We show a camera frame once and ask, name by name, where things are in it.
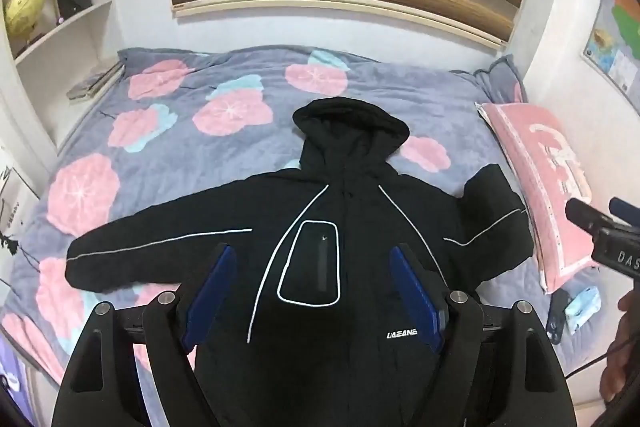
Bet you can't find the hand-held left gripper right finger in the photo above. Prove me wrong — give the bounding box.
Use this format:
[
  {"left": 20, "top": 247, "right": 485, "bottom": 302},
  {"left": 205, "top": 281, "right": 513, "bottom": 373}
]
[{"left": 389, "top": 245, "right": 577, "bottom": 427}]

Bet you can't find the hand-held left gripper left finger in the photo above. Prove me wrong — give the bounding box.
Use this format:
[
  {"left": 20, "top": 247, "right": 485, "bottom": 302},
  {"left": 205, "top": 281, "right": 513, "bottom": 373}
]
[{"left": 52, "top": 244, "right": 237, "bottom": 427}]

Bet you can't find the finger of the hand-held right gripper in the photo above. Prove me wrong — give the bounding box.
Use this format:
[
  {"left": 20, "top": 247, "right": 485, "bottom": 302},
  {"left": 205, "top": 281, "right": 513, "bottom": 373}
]
[
  {"left": 608, "top": 199, "right": 640, "bottom": 224},
  {"left": 565, "top": 199, "right": 610, "bottom": 234}
]

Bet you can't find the black hooded jacket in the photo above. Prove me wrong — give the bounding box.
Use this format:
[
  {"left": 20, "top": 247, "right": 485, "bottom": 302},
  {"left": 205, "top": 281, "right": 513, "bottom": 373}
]
[{"left": 66, "top": 97, "right": 532, "bottom": 427}]

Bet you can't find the person's right hand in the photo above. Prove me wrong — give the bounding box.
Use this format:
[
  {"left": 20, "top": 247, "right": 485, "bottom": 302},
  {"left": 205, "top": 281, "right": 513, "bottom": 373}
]
[{"left": 599, "top": 291, "right": 640, "bottom": 403}]

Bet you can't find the pink pillow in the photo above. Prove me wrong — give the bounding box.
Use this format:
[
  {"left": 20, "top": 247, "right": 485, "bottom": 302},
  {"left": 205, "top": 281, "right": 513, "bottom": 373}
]
[{"left": 475, "top": 102, "right": 601, "bottom": 294}]

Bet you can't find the light blue small packet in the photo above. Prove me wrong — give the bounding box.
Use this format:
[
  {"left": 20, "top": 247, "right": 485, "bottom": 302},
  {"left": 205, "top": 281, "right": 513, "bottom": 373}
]
[{"left": 562, "top": 285, "right": 602, "bottom": 334}]

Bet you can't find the dark phone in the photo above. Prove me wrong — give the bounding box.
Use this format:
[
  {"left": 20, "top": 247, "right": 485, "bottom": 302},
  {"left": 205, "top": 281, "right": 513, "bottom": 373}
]
[{"left": 545, "top": 289, "right": 571, "bottom": 345}]

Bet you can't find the grey floral blanket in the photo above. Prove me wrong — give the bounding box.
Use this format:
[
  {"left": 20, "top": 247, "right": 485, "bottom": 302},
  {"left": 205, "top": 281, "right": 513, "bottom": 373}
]
[{"left": 0, "top": 46, "right": 621, "bottom": 388}]

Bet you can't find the grey pillow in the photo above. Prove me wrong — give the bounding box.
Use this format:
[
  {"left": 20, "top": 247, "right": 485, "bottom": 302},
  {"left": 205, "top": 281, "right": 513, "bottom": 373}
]
[{"left": 472, "top": 55, "right": 530, "bottom": 105}]

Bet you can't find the stack of flat books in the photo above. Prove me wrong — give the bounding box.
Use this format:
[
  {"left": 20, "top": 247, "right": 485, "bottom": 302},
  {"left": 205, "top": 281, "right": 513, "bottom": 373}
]
[{"left": 67, "top": 63, "right": 126, "bottom": 104}]

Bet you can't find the white bookshelf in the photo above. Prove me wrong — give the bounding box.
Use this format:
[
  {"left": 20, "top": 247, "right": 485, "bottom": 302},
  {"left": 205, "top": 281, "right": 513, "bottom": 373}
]
[{"left": 0, "top": 0, "right": 126, "bottom": 148}]

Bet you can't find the yellow globe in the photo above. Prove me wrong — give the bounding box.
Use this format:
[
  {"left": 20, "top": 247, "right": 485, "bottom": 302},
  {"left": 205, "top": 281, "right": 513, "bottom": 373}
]
[{"left": 4, "top": 0, "right": 47, "bottom": 44}]

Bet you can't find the black cable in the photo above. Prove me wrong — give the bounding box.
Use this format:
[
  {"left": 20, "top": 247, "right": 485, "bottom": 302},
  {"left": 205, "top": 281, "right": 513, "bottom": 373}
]
[{"left": 565, "top": 342, "right": 626, "bottom": 379}]

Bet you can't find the wall map poster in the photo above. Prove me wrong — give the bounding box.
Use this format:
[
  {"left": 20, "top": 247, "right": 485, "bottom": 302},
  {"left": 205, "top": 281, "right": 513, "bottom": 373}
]
[{"left": 580, "top": 0, "right": 640, "bottom": 95}]

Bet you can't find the white sketch wall poster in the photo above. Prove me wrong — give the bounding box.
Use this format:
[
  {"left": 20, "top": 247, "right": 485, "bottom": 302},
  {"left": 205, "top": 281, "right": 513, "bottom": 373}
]
[{"left": 0, "top": 142, "right": 41, "bottom": 288}]

